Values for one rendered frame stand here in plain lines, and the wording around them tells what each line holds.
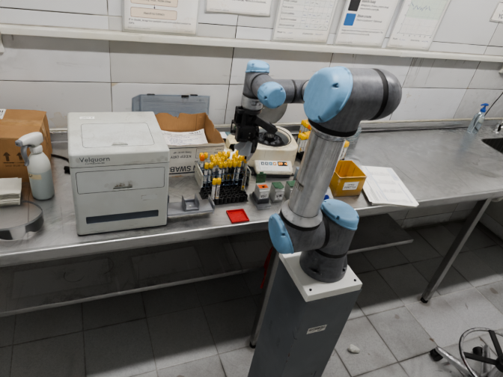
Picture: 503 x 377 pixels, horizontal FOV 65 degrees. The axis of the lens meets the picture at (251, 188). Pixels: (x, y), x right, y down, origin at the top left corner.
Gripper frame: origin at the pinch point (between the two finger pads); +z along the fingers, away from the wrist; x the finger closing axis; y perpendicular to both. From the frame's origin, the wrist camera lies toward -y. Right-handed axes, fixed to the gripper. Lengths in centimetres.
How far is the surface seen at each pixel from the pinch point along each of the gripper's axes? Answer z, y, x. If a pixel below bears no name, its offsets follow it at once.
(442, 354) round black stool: 97, -106, 51
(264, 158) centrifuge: 10.6, -15.5, -15.1
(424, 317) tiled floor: 105, -121, 25
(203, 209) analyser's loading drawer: 13.5, 19.1, 10.8
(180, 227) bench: 17.5, 28.2, 14.0
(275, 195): 14.0, -11.2, 7.2
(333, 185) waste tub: 13.4, -38.8, 5.8
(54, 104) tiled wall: 1, 65, -52
